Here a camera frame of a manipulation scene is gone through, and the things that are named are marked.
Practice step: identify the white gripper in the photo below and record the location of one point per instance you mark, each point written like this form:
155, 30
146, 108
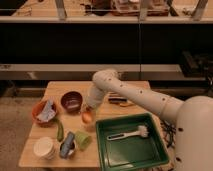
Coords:
95, 97

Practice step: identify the orange apple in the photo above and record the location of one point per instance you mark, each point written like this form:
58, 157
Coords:
87, 117

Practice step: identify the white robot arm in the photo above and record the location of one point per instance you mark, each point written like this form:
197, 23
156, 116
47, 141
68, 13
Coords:
193, 118

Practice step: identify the purple bowl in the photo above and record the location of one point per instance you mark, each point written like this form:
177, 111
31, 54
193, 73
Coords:
72, 101

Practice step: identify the orange bowl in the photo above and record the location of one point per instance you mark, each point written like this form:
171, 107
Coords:
37, 109

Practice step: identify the small bowl with can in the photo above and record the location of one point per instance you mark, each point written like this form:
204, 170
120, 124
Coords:
66, 150

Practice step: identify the dark striped block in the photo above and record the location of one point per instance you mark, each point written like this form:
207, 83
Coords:
116, 98

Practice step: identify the yellow banana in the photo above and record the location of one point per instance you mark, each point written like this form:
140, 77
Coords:
126, 104

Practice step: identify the blue can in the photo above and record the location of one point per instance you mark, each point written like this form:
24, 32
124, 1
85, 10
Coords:
70, 138

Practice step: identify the green cucumber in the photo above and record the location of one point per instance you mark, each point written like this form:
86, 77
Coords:
60, 132

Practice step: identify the crumpled blue white packet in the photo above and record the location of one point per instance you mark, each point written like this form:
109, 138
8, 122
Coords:
47, 112

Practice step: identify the wooden table board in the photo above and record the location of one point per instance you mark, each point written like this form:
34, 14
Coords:
87, 160

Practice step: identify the white dish brush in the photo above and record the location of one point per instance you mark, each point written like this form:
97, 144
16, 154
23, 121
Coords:
142, 131

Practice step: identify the green plastic tray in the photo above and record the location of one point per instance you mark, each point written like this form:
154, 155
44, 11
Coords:
132, 153

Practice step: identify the white stacked cups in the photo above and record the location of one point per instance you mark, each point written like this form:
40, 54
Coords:
44, 148

